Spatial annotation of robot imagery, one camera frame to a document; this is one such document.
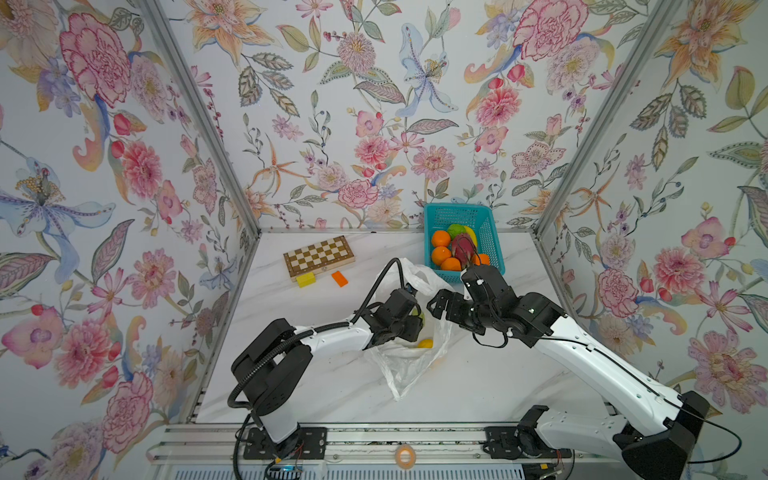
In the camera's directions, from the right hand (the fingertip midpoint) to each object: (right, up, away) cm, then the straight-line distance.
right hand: (437, 309), depth 74 cm
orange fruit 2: (+7, +14, +35) cm, 39 cm away
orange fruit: (+8, +21, +40) cm, 46 cm away
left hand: (-3, -7, +13) cm, 15 cm away
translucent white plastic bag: (-8, -14, +2) cm, 16 cm away
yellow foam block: (-40, +6, +31) cm, 51 cm away
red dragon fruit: (+15, +16, +33) cm, 39 cm away
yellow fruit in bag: (-1, -12, +12) cm, 17 cm away
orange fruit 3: (+10, +11, +29) cm, 32 cm away
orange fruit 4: (+22, +13, +32) cm, 40 cm away
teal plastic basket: (+25, +29, +43) cm, 58 cm away
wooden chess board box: (-37, +14, +36) cm, 54 cm away
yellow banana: (+21, +22, +43) cm, 52 cm away
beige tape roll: (-6, -36, -1) cm, 36 cm away
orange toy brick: (-29, +6, +33) cm, 44 cm away
